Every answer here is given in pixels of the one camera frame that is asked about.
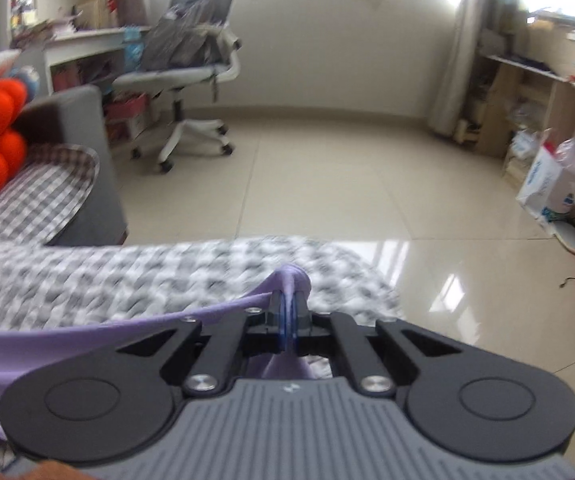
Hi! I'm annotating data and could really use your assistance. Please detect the grey checked sofa cover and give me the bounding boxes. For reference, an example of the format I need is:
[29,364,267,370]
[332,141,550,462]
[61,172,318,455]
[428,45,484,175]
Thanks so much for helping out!
[0,142,101,247]

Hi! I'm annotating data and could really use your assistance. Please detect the white paper bag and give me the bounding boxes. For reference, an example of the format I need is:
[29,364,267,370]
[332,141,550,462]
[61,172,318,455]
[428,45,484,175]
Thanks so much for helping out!
[516,130,575,234]

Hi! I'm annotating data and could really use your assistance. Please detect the plush toy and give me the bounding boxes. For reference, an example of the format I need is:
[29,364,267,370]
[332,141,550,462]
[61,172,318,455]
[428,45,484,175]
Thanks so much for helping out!
[10,65,41,97]

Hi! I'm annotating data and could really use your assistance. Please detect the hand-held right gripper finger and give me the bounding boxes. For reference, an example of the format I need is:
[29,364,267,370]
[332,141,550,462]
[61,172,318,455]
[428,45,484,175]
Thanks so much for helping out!
[288,292,461,397]
[116,292,288,397]

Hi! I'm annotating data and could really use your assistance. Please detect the purple pants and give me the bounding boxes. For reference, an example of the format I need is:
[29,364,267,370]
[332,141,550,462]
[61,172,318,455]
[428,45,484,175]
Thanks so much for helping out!
[0,264,333,456]

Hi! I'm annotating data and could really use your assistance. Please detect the white desk with shelves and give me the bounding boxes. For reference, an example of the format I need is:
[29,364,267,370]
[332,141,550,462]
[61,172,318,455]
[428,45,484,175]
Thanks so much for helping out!
[0,0,154,147]

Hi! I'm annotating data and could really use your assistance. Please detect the grey white puckered quilt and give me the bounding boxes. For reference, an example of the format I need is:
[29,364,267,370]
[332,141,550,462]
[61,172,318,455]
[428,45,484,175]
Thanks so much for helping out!
[0,235,409,473]

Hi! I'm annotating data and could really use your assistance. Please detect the orange pumpkin cushions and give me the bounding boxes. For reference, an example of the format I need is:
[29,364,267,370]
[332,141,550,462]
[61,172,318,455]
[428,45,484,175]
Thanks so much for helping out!
[12,85,129,247]

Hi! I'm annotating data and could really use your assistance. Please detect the wooden shelf desk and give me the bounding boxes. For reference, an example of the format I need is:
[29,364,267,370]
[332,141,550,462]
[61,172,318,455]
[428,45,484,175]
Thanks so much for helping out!
[455,0,575,187]

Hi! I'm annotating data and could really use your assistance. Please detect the white grey office chair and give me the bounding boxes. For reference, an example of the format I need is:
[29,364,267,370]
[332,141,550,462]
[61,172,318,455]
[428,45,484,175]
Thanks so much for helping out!
[112,0,246,174]

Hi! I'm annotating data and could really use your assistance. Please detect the grey backpack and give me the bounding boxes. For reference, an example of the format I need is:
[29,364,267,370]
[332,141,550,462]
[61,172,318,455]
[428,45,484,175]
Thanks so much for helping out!
[140,0,224,74]

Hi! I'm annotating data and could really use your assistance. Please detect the red white box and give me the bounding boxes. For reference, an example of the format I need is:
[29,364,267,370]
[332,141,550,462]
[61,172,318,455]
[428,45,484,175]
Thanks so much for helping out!
[102,92,151,144]

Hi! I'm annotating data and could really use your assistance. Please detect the teal plastic bag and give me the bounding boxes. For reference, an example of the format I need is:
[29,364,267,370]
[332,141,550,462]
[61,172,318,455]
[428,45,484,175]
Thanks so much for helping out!
[122,27,146,69]

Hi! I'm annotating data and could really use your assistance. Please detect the clear plastic bag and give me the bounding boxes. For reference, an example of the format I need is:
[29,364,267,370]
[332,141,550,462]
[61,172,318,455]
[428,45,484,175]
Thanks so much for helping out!
[552,135,575,182]

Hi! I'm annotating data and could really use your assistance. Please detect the white plastic bag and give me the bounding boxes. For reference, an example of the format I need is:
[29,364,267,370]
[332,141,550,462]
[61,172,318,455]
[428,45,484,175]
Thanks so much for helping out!
[510,129,541,163]

